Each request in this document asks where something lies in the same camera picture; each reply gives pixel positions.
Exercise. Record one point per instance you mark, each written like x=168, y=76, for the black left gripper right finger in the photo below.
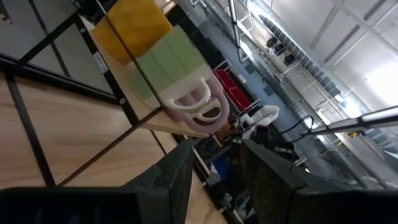
x=270, y=193

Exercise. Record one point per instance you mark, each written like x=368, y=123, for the white machine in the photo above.
x=264, y=115

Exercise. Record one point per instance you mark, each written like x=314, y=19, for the black metal table frame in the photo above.
x=46, y=79

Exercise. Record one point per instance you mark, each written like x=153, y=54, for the yellow mug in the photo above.
x=136, y=28

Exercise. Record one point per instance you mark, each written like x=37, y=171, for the red storage bin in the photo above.
x=233, y=90

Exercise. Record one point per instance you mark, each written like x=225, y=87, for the wooden shelf black legs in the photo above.
x=140, y=99

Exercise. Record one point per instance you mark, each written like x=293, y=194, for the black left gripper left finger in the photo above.
x=164, y=193

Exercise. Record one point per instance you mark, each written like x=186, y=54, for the silver ribbed ventilation duct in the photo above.
x=298, y=53

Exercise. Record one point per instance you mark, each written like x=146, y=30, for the ribbed lilac mug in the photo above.
x=217, y=118

